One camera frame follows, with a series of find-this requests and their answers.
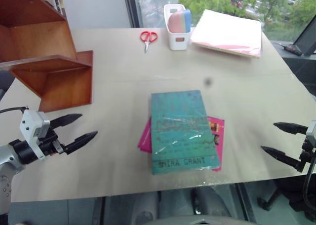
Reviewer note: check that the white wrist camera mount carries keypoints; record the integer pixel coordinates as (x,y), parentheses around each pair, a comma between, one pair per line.
(30,125)
(312,133)

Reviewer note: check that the black rounded object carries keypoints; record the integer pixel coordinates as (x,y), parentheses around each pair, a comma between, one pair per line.
(5,83)

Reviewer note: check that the pink yellow blue pouch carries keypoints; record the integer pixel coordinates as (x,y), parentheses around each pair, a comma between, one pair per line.
(177,22)

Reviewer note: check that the black chair base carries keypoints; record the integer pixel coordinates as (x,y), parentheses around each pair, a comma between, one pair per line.
(284,196)

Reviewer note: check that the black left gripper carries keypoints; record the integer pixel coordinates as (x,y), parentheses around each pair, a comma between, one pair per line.
(49,142)

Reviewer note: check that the magenta book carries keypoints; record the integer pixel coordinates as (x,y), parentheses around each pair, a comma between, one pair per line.
(145,141)

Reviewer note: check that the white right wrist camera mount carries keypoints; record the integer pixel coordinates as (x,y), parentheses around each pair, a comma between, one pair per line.
(312,133)

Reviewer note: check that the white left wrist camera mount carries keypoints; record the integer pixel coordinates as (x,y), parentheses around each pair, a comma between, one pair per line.
(30,125)

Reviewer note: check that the black and red tool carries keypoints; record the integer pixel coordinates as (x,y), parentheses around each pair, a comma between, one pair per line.
(295,49)

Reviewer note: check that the dark window frame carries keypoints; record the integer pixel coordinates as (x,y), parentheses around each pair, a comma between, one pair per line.
(130,8)

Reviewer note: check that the white plastic storage bin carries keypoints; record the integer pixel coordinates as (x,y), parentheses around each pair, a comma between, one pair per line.
(179,43)

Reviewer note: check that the brown wooden bookshelf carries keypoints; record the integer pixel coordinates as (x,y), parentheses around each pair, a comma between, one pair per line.
(61,86)

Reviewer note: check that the teal book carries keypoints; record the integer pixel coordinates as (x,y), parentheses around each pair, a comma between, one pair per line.
(180,126)

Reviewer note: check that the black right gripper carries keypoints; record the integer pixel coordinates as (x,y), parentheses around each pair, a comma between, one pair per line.
(307,153)

